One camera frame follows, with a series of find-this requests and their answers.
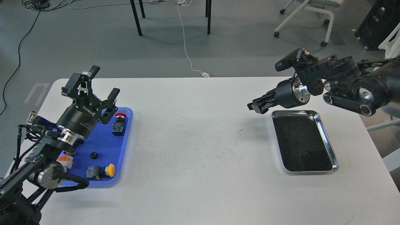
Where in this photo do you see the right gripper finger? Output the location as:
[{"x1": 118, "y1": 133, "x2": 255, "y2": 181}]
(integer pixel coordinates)
[
  {"x1": 247, "y1": 88, "x2": 276, "y2": 111},
  {"x1": 252, "y1": 99, "x2": 276, "y2": 114}
]

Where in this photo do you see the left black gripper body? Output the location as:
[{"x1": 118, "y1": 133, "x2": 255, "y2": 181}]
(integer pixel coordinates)
[{"x1": 56, "y1": 100, "x2": 101, "y2": 139}]

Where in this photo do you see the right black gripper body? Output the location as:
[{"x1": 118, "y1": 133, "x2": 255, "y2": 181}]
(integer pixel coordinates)
[{"x1": 275, "y1": 78, "x2": 310, "y2": 108}]

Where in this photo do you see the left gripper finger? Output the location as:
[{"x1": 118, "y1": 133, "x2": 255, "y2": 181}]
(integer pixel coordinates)
[
  {"x1": 62, "y1": 66, "x2": 101, "y2": 107},
  {"x1": 97, "y1": 88, "x2": 120, "y2": 124}
]

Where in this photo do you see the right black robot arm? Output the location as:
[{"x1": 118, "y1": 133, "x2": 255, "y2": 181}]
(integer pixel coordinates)
[{"x1": 247, "y1": 48, "x2": 399, "y2": 116}]

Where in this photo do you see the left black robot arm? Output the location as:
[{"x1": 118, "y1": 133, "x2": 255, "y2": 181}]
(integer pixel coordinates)
[{"x1": 0, "y1": 66, "x2": 120, "y2": 225}]

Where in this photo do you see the red emergency stop button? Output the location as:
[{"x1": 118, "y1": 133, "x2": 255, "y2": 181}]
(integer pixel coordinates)
[{"x1": 112, "y1": 112, "x2": 127, "y2": 136}]

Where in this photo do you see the blue plastic tray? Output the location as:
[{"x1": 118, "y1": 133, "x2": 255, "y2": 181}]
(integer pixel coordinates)
[{"x1": 59, "y1": 107, "x2": 134, "y2": 188}]

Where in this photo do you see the silver metal tray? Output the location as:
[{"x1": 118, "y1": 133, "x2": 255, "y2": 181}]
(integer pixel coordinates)
[{"x1": 271, "y1": 110, "x2": 339, "y2": 174}]

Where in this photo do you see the white office chair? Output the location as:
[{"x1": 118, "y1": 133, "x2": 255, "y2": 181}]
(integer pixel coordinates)
[{"x1": 273, "y1": 0, "x2": 344, "y2": 47}]

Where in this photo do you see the black table leg left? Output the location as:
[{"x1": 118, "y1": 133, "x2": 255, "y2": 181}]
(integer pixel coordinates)
[{"x1": 130, "y1": 0, "x2": 146, "y2": 37}]

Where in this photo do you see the black table leg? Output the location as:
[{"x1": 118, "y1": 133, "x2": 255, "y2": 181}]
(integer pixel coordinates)
[
  {"x1": 205, "y1": 0, "x2": 212, "y2": 35},
  {"x1": 130, "y1": 0, "x2": 146, "y2": 37}
]

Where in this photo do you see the black table leg right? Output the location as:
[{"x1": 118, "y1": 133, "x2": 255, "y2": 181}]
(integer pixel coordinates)
[{"x1": 205, "y1": 0, "x2": 212, "y2": 35}]

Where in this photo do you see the white chair at right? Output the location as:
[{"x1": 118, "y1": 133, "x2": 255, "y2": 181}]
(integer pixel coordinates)
[{"x1": 366, "y1": 24, "x2": 400, "y2": 132}]

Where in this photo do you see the black cabinet on casters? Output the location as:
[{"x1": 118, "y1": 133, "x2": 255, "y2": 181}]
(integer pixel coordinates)
[{"x1": 354, "y1": 0, "x2": 400, "y2": 50}]

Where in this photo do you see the green button orange switch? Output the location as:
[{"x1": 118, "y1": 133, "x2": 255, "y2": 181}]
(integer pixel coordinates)
[{"x1": 56, "y1": 155, "x2": 74, "y2": 169}]

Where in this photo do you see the yellow push button switch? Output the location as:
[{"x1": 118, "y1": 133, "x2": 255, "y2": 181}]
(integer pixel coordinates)
[{"x1": 84, "y1": 164, "x2": 116, "y2": 180}]

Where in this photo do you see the black floor cable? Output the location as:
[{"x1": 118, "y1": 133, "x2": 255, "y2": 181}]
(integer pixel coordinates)
[{"x1": 0, "y1": 0, "x2": 75, "y2": 115}]

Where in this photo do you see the white charging cable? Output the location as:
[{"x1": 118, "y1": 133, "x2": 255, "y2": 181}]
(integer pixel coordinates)
[{"x1": 150, "y1": 0, "x2": 210, "y2": 78}]

